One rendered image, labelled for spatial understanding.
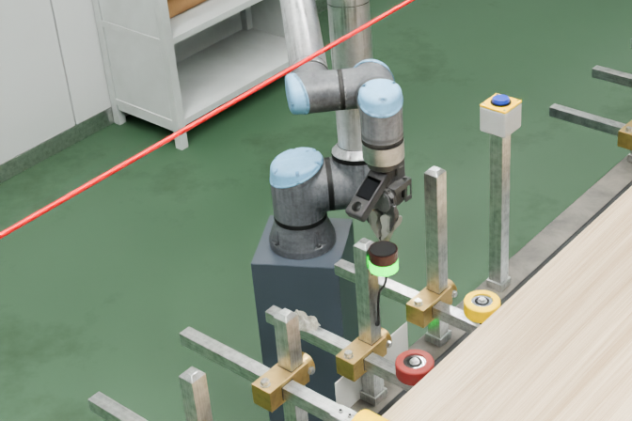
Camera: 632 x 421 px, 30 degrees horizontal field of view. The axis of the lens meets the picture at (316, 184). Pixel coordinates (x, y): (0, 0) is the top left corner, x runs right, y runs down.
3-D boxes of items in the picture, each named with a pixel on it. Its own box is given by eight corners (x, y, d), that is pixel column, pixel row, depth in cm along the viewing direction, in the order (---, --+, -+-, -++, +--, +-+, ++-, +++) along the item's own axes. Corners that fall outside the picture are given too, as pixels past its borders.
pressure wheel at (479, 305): (468, 353, 260) (468, 312, 254) (460, 331, 267) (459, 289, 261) (504, 348, 261) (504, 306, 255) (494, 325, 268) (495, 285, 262)
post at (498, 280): (485, 286, 296) (486, 130, 273) (497, 276, 299) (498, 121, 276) (500, 292, 294) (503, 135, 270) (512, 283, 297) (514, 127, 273)
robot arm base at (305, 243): (262, 257, 331) (260, 228, 326) (277, 220, 347) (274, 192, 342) (329, 261, 328) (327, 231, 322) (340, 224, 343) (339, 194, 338)
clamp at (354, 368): (336, 373, 254) (335, 355, 252) (374, 340, 263) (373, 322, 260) (356, 383, 251) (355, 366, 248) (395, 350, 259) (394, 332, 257)
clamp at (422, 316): (403, 319, 271) (402, 303, 268) (437, 290, 280) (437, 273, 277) (425, 330, 268) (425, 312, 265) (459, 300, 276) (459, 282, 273)
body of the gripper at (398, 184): (413, 200, 260) (411, 153, 254) (389, 218, 255) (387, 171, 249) (386, 190, 265) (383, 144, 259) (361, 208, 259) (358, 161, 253)
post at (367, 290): (364, 416, 267) (352, 241, 242) (373, 408, 270) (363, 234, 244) (376, 422, 265) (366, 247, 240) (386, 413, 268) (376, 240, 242)
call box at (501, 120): (479, 133, 273) (479, 103, 269) (496, 121, 278) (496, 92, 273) (505, 142, 269) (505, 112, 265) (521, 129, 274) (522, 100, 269)
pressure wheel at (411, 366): (388, 404, 248) (387, 362, 242) (411, 383, 253) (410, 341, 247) (419, 419, 244) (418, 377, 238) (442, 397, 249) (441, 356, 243)
